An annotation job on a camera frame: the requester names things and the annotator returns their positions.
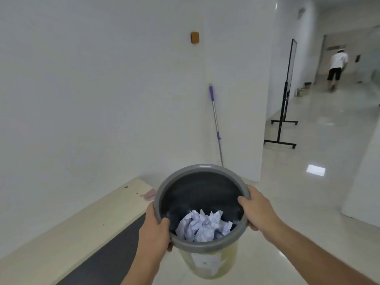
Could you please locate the purple-handled mop pole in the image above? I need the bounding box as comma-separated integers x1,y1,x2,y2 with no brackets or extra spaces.
208,83,224,167

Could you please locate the grey-rimmed waste bin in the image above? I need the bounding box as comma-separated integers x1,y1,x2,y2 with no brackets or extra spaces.
153,164,251,279

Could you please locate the dark grey floor mat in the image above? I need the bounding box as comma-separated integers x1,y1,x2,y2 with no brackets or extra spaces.
55,212,147,285

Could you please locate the black-framed rolling whiteboard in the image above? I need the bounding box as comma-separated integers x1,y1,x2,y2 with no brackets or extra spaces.
264,39,298,149

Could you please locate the person's right forearm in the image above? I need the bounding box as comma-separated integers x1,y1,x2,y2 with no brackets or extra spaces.
266,221,377,285

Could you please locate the person's left hand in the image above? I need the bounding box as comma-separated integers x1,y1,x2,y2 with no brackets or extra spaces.
139,201,173,262

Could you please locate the person's left forearm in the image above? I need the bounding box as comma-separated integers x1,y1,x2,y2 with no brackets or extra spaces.
120,249,164,285

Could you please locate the crumpled white paper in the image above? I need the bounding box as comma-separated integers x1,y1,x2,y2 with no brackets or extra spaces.
175,209,233,243

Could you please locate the person's right hand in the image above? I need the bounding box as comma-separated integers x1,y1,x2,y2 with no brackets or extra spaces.
237,185,285,243

